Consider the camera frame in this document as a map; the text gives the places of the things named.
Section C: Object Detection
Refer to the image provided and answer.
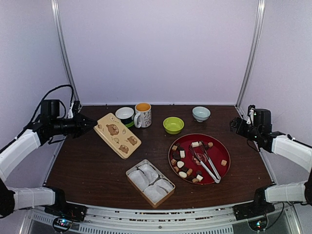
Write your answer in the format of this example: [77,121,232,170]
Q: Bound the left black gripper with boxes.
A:
[50,111,97,138]

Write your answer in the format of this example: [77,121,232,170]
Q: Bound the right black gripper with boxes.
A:
[230,117,260,141]

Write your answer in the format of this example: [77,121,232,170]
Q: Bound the bear print tin lid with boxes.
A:
[94,113,141,159]

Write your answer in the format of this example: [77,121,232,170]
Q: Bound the white rectangular chocolate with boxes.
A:
[191,141,199,147]

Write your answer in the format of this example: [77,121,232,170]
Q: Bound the metal serving tongs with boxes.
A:
[189,144,221,183]

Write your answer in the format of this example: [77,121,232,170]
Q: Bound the round red tray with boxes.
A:
[168,134,231,185]

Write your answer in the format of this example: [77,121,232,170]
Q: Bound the beige tin box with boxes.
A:
[126,159,176,208]

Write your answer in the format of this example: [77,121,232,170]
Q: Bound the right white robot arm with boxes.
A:
[230,110,312,215]

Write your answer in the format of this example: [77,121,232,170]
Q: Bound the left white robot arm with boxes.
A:
[0,114,97,221]

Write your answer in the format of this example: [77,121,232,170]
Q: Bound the white chocolate cube front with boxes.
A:
[196,175,203,181]

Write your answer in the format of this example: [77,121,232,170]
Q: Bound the white block chocolate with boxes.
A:
[180,150,185,158]

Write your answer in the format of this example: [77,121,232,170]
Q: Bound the caramel ridged chocolate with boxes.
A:
[186,168,193,176]

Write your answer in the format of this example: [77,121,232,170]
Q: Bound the white heart chocolate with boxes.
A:
[176,161,184,168]

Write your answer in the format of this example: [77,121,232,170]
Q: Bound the white oval chocolate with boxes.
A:
[178,171,188,178]

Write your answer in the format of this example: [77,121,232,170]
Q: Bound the white and navy cup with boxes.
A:
[115,107,135,125]

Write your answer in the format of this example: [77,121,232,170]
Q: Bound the green saucer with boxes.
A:
[120,117,134,128]

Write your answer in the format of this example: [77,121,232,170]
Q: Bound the pale blue bowl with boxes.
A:
[192,106,211,122]

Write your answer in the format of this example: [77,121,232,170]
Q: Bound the patterned mug yellow inside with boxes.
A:
[134,102,152,128]

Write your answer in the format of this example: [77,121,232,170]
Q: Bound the lime green bowl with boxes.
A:
[163,117,184,135]

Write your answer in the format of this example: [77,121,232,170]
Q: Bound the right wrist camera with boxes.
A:
[247,105,272,134]

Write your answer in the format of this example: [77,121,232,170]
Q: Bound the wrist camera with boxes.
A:
[247,105,272,134]
[39,98,81,125]

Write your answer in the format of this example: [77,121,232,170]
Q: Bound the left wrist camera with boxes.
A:
[39,98,81,125]

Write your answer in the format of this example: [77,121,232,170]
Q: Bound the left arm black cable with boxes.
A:
[23,84,75,130]

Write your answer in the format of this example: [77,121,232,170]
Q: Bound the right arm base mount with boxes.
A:
[233,202,275,232]

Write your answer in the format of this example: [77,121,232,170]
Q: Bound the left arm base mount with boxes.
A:
[44,203,87,233]

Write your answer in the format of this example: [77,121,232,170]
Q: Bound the right aluminium frame post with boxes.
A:
[235,0,266,109]

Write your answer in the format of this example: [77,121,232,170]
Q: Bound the aluminium frame post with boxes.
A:
[235,0,266,109]
[50,0,80,101]

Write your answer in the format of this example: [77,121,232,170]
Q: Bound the front metal rail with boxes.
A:
[20,204,302,234]

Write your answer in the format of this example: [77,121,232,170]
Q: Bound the left aluminium frame post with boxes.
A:
[50,0,80,101]

